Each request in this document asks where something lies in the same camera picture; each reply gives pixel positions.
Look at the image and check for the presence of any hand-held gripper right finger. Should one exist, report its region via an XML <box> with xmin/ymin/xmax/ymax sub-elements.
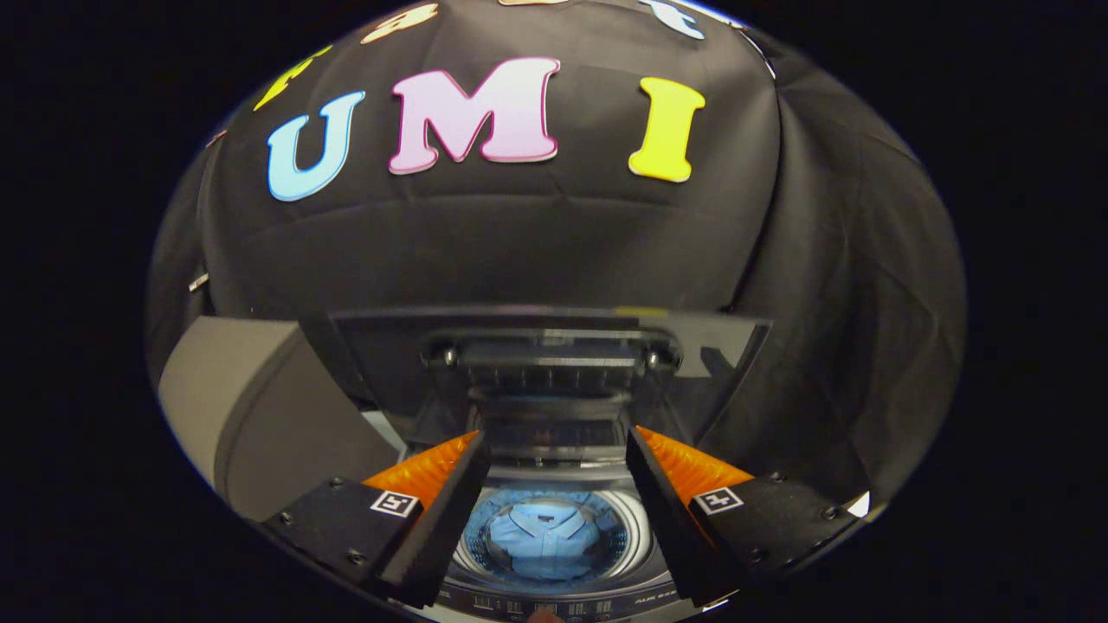
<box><xmin>625</xmin><ymin>426</ymin><xmax>868</xmax><ymax>607</ymax></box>

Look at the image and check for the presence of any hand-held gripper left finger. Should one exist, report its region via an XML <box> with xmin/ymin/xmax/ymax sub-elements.
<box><xmin>260</xmin><ymin>430</ymin><xmax>493</xmax><ymax>609</ymax></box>

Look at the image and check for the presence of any light blue polo shirt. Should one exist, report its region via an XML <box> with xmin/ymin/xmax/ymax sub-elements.
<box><xmin>483</xmin><ymin>502</ymin><xmax>609</xmax><ymax>581</ymax></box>

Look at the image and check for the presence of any grey top-load washing machine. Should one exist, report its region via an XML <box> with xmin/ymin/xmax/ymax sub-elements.
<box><xmin>364</xmin><ymin>407</ymin><xmax>693</xmax><ymax>623</ymax></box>

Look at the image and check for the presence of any black backdrop cloth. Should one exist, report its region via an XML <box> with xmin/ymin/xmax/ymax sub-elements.
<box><xmin>147</xmin><ymin>0</ymin><xmax>966</xmax><ymax>520</ymax></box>

